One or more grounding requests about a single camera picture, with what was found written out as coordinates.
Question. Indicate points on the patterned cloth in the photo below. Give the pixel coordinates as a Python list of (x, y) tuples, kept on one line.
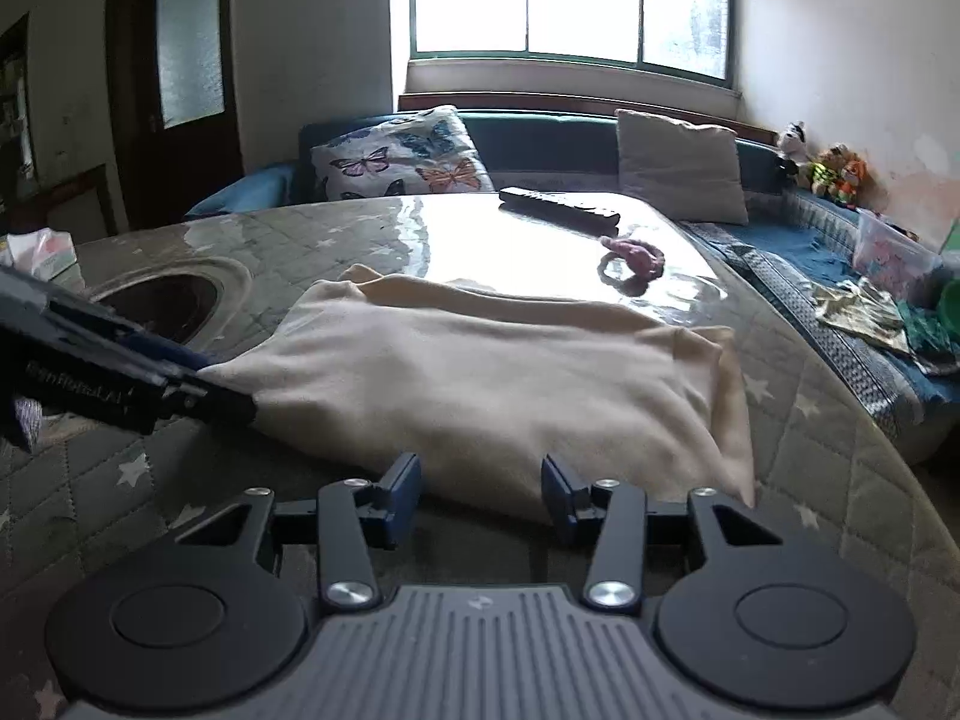
[(862, 311)]

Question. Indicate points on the clear plastic container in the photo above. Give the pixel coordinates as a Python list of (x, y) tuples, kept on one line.
[(892, 255)]

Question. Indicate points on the butterfly print pillow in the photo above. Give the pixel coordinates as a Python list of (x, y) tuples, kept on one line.
[(397, 157)]

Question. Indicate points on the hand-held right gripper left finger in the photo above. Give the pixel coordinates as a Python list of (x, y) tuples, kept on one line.
[(405, 496)]

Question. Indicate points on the cream knit garment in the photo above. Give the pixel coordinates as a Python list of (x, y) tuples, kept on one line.
[(487, 382)]

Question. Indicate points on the black and white plush toy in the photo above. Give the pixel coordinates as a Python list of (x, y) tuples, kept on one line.
[(795, 146)]

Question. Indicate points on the tissue box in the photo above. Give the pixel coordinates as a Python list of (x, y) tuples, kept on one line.
[(41, 251)]

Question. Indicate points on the green cloth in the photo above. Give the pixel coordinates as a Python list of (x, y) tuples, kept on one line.
[(930, 337)]

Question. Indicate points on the round dark table insert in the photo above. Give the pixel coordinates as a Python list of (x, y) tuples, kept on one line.
[(165, 307)]

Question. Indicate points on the orange tiger plush toy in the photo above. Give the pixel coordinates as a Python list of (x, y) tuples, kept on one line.
[(853, 178)]

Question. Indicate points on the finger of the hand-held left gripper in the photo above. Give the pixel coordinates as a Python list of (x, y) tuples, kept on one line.
[(176, 356), (221, 403)]

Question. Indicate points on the window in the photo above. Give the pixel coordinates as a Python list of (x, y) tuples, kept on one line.
[(570, 0)]

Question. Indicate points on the black remote control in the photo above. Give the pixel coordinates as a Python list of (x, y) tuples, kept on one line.
[(562, 208)]

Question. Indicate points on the white pillow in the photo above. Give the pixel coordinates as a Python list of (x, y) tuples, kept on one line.
[(682, 165)]

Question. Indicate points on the yellow green plush toy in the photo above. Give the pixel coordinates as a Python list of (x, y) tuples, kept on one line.
[(829, 172)]

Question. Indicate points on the blue sofa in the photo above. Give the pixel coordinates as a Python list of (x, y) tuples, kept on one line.
[(795, 247)]

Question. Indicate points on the dark wooden door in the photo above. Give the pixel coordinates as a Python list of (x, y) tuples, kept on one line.
[(135, 90)]

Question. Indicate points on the dark wooden cabinet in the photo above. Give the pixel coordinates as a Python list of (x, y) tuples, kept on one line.
[(67, 202)]

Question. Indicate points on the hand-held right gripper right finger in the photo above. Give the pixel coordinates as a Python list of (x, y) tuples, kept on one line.
[(559, 501)]

